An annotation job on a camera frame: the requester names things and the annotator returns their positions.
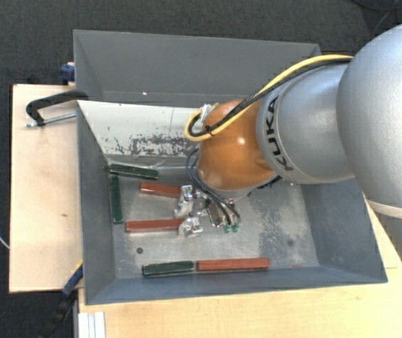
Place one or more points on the red-brown flat block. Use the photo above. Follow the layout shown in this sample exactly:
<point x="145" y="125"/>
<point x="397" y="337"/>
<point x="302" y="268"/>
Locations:
<point x="158" y="189"/>
<point x="151" y="225"/>
<point x="232" y="264"/>

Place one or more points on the dark green flat block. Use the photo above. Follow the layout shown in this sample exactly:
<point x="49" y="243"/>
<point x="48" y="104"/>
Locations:
<point x="133" y="172"/>
<point x="116" y="199"/>
<point x="168" y="268"/>

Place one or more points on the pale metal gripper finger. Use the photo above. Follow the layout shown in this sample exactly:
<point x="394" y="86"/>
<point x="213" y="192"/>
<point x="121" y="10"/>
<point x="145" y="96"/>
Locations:
<point x="186" y="193"/>
<point x="191" y="226"/>

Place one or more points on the pale wood board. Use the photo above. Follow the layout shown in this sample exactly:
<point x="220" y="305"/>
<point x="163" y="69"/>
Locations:
<point x="45" y="188"/>

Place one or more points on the grey metal bin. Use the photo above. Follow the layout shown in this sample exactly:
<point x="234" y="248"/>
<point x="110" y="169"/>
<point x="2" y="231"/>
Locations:
<point x="193" y="65"/>

